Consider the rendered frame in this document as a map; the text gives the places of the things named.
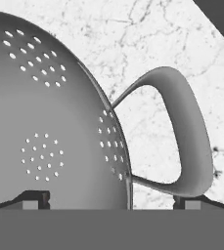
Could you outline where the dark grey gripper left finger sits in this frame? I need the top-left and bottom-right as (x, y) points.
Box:
(0, 189), (51, 211)

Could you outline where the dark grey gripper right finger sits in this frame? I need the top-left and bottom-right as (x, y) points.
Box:
(173, 194), (224, 211)

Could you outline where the grey metal colander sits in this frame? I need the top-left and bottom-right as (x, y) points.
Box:
(0, 9), (214, 211)

